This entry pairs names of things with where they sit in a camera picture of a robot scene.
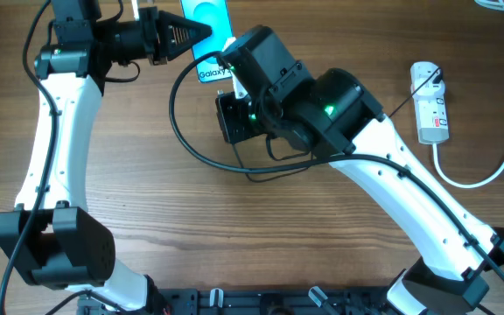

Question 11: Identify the black left camera cable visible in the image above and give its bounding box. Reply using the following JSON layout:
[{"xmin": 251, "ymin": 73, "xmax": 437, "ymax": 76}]
[{"xmin": 0, "ymin": 0, "xmax": 117, "ymax": 315}]

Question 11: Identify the black USB charging cable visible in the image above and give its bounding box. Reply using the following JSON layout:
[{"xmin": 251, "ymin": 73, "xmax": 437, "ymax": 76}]
[{"xmin": 232, "ymin": 66, "xmax": 445, "ymax": 184}]

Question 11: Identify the black right camera cable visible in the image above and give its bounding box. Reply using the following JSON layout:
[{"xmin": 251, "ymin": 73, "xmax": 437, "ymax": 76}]
[{"xmin": 168, "ymin": 50, "xmax": 504, "ymax": 315}]

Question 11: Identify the Galaxy smartphone with teal screen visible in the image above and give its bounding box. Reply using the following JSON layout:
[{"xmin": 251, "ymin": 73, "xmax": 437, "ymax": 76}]
[{"xmin": 180, "ymin": 0, "xmax": 233, "ymax": 83}]

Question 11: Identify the black camera cable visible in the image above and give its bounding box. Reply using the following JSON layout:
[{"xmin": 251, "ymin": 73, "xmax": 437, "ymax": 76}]
[
  {"xmin": 168, "ymin": 50, "xmax": 504, "ymax": 315},
  {"xmin": 0, "ymin": 0, "xmax": 117, "ymax": 315}
]

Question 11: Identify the white USB charger adapter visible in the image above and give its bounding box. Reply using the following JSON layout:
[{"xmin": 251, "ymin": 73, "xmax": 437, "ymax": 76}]
[{"xmin": 410, "ymin": 61, "xmax": 445, "ymax": 101}]

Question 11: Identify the white power strip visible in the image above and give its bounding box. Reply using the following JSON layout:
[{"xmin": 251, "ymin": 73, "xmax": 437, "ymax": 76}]
[{"xmin": 410, "ymin": 61, "xmax": 451, "ymax": 146}]

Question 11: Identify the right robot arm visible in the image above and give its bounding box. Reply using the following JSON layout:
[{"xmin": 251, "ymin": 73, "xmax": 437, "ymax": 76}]
[{"xmin": 216, "ymin": 25, "xmax": 504, "ymax": 314}]

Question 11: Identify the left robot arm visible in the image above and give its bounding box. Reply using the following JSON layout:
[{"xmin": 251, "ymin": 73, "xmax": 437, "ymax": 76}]
[{"xmin": 0, "ymin": 1, "xmax": 212, "ymax": 314}]

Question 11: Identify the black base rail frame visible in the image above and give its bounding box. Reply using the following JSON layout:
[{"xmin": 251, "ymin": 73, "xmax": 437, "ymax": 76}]
[{"xmin": 76, "ymin": 286, "xmax": 393, "ymax": 315}]

